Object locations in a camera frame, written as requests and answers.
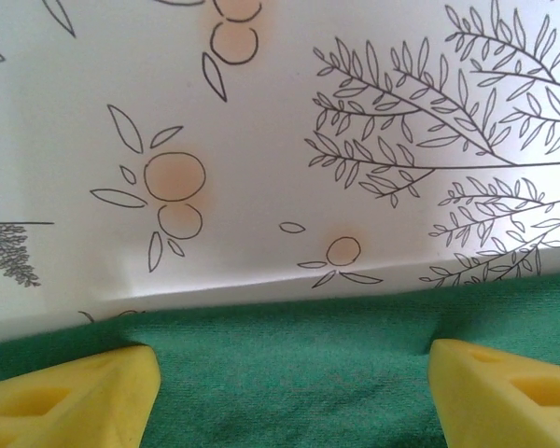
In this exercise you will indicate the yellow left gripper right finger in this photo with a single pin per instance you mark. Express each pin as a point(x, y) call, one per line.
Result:
point(508, 396)

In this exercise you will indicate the dark green t-shirt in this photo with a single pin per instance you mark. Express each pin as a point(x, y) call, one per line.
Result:
point(294, 373)

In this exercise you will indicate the floral printed table cover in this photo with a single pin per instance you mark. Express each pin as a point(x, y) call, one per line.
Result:
point(280, 140)

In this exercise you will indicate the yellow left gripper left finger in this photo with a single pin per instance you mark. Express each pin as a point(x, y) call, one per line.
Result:
point(74, 401)

